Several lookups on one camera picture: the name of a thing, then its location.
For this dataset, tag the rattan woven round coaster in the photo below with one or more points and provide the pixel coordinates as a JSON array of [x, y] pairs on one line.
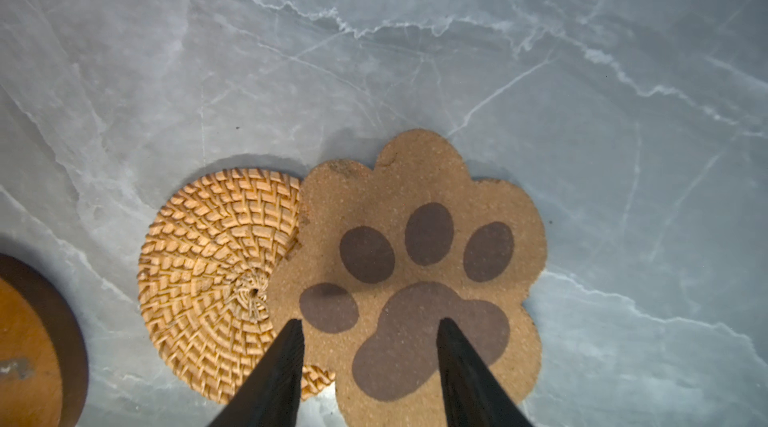
[[204, 270]]

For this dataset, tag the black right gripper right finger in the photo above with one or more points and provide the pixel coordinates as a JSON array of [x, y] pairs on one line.
[[471, 394]]

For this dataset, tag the cork paw print coaster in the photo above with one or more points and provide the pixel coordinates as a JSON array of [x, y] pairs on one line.
[[384, 253]]

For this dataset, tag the dark brown wooden round coaster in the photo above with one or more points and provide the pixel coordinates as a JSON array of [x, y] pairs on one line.
[[44, 362]]

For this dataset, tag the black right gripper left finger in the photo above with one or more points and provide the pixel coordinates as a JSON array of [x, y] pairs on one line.
[[271, 394]]

